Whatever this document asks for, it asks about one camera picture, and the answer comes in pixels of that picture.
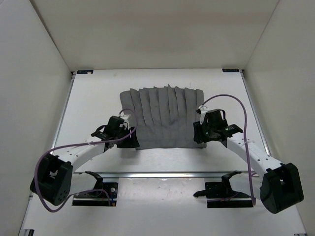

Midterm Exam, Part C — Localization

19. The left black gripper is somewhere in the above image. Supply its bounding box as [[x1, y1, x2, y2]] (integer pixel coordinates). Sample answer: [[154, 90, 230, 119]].
[[115, 125, 139, 148]]

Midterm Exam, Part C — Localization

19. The grey pleated skirt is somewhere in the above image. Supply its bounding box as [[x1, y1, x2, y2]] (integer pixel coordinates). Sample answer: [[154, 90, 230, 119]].
[[120, 85, 207, 150]]

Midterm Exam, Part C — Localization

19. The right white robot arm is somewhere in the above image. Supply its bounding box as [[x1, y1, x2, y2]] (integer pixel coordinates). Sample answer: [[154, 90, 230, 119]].
[[193, 106, 304, 214]]

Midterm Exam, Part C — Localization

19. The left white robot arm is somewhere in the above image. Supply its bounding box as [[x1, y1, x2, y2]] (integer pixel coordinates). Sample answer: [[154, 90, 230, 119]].
[[30, 114, 140, 208]]

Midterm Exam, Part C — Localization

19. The right blue corner label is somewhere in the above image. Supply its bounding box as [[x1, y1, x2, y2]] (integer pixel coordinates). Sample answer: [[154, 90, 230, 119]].
[[222, 68, 239, 73]]

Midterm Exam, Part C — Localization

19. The blue corner label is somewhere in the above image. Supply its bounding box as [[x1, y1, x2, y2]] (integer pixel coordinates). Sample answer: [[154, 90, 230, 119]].
[[222, 68, 239, 73], [76, 70, 94, 74]]

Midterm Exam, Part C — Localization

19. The left blue corner label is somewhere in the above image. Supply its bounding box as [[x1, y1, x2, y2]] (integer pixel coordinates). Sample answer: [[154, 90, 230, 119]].
[[76, 70, 94, 74]]

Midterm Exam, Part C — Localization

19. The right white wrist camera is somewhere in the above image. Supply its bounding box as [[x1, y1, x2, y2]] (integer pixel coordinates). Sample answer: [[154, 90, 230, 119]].
[[196, 105, 209, 124]]

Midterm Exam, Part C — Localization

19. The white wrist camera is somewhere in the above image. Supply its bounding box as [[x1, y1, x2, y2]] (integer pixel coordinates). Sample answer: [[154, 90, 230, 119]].
[[196, 105, 209, 124], [119, 114, 131, 130]]

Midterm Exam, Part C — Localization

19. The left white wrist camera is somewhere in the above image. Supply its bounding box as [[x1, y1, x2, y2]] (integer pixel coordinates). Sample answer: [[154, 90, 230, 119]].
[[119, 114, 131, 130]]

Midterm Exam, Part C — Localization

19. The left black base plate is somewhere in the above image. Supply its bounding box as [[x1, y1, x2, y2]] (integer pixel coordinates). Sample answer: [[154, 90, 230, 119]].
[[71, 171, 119, 207]]

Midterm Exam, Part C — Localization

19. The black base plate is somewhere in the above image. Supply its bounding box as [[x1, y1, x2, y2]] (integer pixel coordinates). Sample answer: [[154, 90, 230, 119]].
[[71, 171, 119, 207], [193, 171, 253, 208]]

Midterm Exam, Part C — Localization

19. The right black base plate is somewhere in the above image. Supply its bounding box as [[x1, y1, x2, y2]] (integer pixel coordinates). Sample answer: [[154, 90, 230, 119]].
[[193, 171, 253, 208]]

